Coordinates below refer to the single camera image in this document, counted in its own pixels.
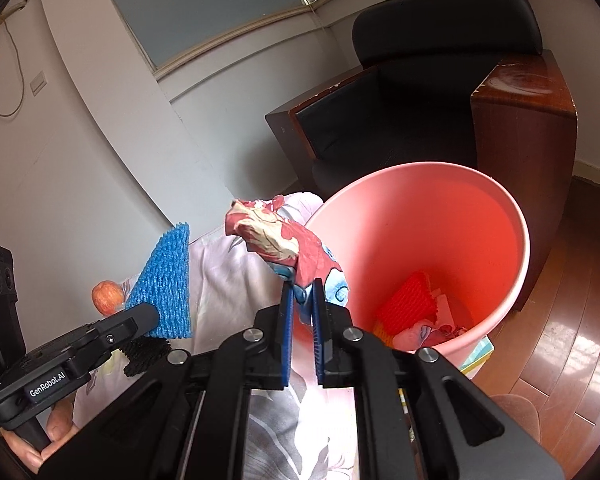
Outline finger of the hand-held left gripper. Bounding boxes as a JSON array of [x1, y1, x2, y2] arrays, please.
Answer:
[[86, 304, 161, 356]]

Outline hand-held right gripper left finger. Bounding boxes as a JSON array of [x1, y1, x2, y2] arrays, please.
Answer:
[[37, 280, 296, 480]]

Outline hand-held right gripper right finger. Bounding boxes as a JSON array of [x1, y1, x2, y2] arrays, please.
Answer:
[[311, 277, 566, 480]]

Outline black foam net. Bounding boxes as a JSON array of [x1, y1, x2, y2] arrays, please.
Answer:
[[121, 338, 172, 378]]

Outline blue foam net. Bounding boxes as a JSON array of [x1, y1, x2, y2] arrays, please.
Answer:
[[125, 221, 195, 339]]

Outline red foam net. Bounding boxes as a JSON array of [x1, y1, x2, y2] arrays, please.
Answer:
[[375, 271, 438, 336]]

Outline large printed paper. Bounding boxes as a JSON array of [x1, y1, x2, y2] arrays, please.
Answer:
[[224, 195, 351, 326]]

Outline pink plastic bucket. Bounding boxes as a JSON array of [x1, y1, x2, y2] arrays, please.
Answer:
[[300, 162, 531, 373]]

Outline person's left hand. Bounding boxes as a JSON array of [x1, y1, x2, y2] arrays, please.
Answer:
[[0, 402, 80, 476]]

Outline red apple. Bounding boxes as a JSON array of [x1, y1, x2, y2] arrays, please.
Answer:
[[91, 281, 127, 316]]

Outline pink floral cloth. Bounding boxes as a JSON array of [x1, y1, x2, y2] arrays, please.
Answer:
[[72, 191, 483, 480]]

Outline teal box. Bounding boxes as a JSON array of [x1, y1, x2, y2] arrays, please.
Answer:
[[457, 335, 495, 373]]

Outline pinkish brown round object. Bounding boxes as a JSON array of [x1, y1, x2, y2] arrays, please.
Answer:
[[490, 394, 546, 441]]

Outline black leather armchair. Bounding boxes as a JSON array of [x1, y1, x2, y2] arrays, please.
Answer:
[[265, 0, 578, 311]]

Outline frosted window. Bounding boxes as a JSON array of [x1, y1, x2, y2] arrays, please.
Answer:
[[92, 0, 421, 73]]

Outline beige wall cable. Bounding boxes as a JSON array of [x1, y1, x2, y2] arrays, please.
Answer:
[[0, 0, 28, 118]]

